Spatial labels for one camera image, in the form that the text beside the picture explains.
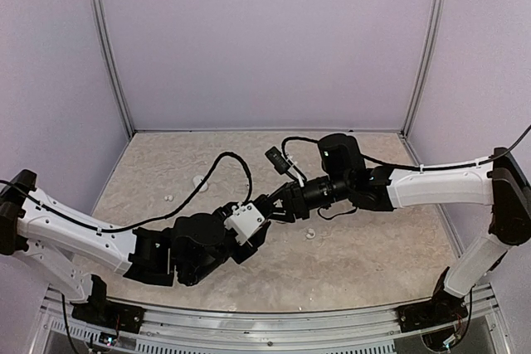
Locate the aluminium frame post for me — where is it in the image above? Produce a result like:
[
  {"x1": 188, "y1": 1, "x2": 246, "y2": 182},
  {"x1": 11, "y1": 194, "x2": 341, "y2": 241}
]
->
[
  {"x1": 90, "y1": 0, "x2": 136, "y2": 140},
  {"x1": 401, "y1": 0, "x2": 445, "y2": 140}
]

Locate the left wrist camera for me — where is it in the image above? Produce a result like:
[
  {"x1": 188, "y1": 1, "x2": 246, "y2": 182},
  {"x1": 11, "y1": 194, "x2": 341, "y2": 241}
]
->
[{"x1": 224, "y1": 202, "x2": 266, "y2": 245}]

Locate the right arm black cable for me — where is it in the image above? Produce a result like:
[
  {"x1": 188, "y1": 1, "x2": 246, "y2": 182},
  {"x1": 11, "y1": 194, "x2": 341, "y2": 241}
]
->
[{"x1": 280, "y1": 124, "x2": 531, "y2": 172}]

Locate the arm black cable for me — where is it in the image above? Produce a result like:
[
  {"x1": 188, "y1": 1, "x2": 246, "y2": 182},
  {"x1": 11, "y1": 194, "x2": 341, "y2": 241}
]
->
[
  {"x1": 280, "y1": 124, "x2": 531, "y2": 172},
  {"x1": 0, "y1": 151, "x2": 254, "y2": 233}
]

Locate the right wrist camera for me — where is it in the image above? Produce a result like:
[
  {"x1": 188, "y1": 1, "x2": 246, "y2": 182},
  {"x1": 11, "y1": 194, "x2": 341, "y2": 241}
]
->
[{"x1": 265, "y1": 146, "x2": 299, "y2": 182}]

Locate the white earbud right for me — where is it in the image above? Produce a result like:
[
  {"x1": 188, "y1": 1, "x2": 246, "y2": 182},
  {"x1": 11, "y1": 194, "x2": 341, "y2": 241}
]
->
[{"x1": 305, "y1": 228, "x2": 316, "y2": 240}]

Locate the left aluminium frame post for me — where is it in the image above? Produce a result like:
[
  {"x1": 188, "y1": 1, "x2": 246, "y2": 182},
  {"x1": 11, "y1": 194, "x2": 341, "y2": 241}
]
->
[{"x1": 90, "y1": 0, "x2": 136, "y2": 140}]

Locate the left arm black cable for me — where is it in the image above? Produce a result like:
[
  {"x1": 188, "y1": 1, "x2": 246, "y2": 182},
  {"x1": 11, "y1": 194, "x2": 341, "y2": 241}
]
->
[{"x1": 0, "y1": 151, "x2": 254, "y2": 233}]

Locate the front aluminium rail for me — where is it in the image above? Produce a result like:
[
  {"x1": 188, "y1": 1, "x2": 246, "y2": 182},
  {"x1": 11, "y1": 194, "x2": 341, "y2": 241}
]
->
[{"x1": 28, "y1": 283, "x2": 511, "y2": 354}]

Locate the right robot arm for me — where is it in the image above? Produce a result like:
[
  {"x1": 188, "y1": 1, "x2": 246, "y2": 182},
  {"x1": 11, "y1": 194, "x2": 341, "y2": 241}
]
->
[{"x1": 254, "y1": 133, "x2": 530, "y2": 324}]

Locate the right aluminium frame post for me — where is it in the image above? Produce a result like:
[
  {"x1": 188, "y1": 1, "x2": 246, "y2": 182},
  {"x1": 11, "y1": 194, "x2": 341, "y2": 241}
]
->
[{"x1": 401, "y1": 0, "x2": 445, "y2": 140}]

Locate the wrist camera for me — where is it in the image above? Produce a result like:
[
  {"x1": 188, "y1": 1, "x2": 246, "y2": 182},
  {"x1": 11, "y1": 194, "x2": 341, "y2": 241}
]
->
[
  {"x1": 265, "y1": 146, "x2": 299, "y2": 182},
  {"x1": 224, "y1": 202, "x2": 266, "y2": 245}
]

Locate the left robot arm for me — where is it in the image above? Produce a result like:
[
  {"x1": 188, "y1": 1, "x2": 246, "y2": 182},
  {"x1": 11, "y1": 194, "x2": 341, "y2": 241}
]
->
[{"x1": 1, "y1": 170, "x2": 270, "y2": 325}]

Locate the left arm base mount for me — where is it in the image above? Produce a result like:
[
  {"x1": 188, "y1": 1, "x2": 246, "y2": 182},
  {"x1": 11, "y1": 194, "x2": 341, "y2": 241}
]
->
[{"x1": 72, "y1": 274, "x2": 145, "y2": 334}]

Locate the white earbud charging case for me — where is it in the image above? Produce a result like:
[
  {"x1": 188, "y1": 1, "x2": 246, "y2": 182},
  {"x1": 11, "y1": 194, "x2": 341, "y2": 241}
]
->
[{"x1": 192, "y1": 175, "x2": 208, "y2": 192}]

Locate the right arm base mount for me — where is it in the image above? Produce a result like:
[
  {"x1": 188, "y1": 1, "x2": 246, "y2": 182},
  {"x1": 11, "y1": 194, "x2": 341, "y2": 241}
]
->
[{"x1": 396, "y1": 267, "x2": 469, "y2": 332}]

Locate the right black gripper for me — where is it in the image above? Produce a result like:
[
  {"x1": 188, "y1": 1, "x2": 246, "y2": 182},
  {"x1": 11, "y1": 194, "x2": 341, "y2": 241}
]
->
[{"x1": 263, "y1": 173, "x2": 352, "y2": 224}]

